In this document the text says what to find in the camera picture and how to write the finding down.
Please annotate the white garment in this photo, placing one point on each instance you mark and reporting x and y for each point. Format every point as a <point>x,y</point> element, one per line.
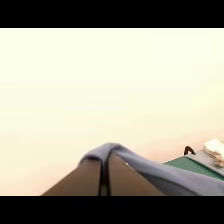
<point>216,150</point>

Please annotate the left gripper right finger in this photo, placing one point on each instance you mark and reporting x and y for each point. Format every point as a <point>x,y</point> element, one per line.
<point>128,181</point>

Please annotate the silver frame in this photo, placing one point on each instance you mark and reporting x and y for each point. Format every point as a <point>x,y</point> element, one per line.
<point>208,162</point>

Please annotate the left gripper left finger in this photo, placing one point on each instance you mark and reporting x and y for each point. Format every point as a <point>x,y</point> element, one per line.
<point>81,181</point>

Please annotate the blue-grey shirt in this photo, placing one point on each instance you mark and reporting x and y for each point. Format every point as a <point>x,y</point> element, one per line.
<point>166,178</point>

